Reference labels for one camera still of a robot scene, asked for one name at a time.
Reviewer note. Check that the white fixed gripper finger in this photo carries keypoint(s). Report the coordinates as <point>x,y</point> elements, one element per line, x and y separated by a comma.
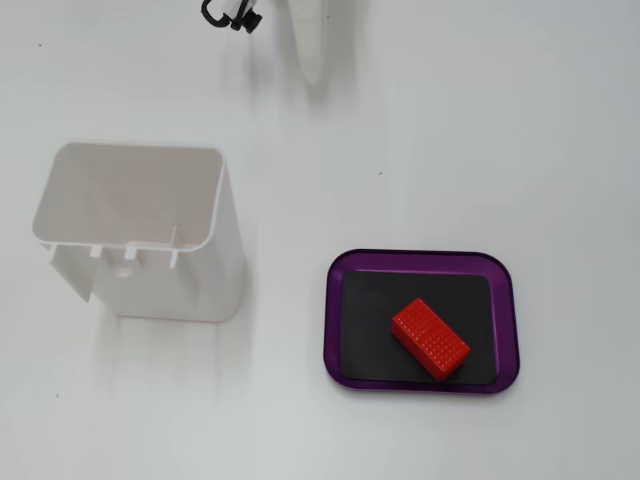
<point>311,40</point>

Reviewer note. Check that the red textured rectangular cube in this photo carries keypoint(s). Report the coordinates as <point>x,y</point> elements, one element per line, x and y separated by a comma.
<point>430,340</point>

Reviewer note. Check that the white plastic open box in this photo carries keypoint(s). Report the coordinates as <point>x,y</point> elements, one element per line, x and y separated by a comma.
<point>150,200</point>

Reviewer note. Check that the purple tray with black mat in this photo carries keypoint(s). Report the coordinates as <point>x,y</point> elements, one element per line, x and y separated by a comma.
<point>360,320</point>

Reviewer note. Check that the small black camera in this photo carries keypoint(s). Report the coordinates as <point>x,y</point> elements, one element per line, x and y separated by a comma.
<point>249,21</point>

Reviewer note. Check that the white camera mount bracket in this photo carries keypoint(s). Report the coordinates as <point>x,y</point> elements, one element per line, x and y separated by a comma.
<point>236,5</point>

